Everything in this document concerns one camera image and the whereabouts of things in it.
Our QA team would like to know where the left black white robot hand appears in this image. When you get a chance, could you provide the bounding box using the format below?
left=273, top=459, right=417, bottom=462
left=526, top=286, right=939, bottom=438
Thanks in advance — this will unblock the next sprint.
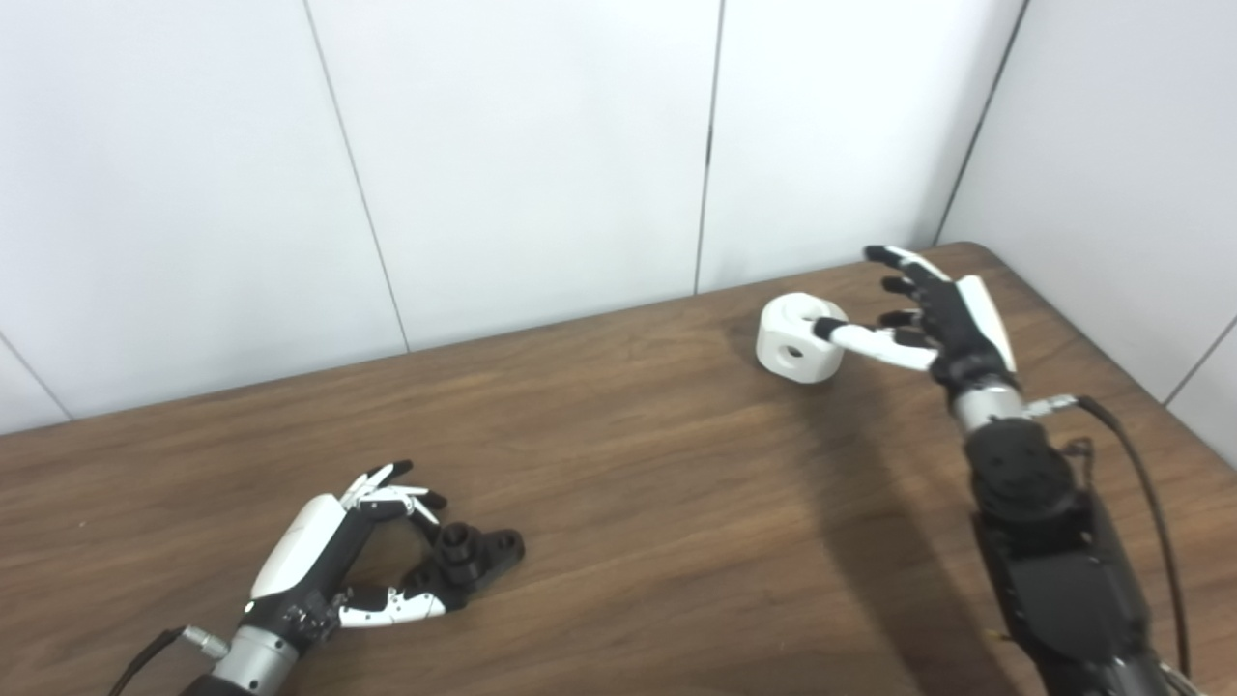
left=242, top=460, right=450, bottom=651

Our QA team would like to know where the round white plastic piece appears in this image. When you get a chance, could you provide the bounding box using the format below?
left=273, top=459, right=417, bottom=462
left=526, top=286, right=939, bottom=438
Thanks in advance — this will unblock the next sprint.
left=756, top=293, right=849, bottom=388

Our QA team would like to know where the black plastic holder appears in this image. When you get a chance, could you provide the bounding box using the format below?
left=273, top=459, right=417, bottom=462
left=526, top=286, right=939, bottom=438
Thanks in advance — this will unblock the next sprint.
left=401, top=522, right=527, bottom=612

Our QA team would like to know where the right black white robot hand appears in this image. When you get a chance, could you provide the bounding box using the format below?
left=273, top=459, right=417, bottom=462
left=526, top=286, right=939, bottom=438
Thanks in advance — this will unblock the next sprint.
left=814, top=245, right=1019, bottom=389

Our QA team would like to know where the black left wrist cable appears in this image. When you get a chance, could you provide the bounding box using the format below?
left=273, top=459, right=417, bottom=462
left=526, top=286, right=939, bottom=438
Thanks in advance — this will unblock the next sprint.
left=106, top=625, right=231, bottom=696

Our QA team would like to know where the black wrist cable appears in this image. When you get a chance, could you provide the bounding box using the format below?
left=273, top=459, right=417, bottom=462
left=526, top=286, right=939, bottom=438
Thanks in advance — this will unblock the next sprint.
left=106, top=625, right=231, bottom=696
left=1024, top=393, right=1192, bottom=678

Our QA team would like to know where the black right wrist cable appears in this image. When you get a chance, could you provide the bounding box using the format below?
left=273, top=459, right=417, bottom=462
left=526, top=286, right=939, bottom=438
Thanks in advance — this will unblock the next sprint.
left=1024, top=393, right=1192, bottom=678

